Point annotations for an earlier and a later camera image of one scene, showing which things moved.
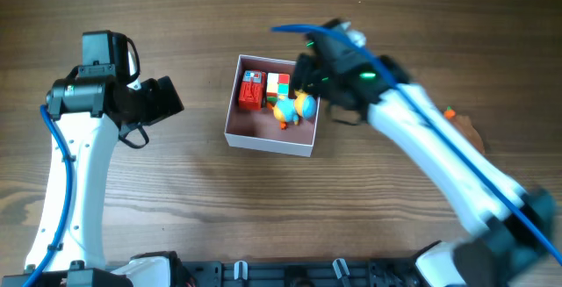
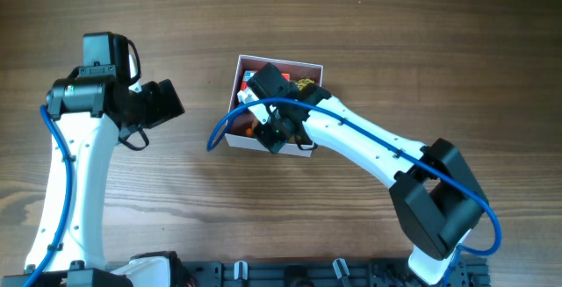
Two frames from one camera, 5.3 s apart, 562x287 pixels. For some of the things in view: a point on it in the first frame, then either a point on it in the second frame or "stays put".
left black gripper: [166, 102] stays put
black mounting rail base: [399, 272] stays put
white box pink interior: [261, 129] stays put
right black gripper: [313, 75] → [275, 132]
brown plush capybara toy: [464, 124] → [247, 125]
